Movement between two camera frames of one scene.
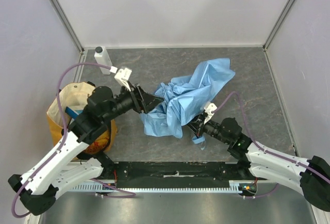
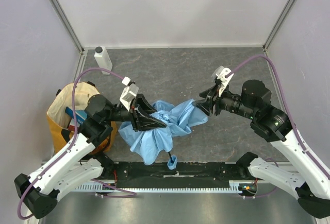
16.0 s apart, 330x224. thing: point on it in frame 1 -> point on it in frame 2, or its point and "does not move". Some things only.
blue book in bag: [72, 113] does not move
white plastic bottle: [102, 56] does not move
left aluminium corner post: [54, 2] does not move
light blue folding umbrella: [184, 98] -> [154, 143]
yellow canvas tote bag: [75, 95] does not move
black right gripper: [200, 124] -> [215, 103]
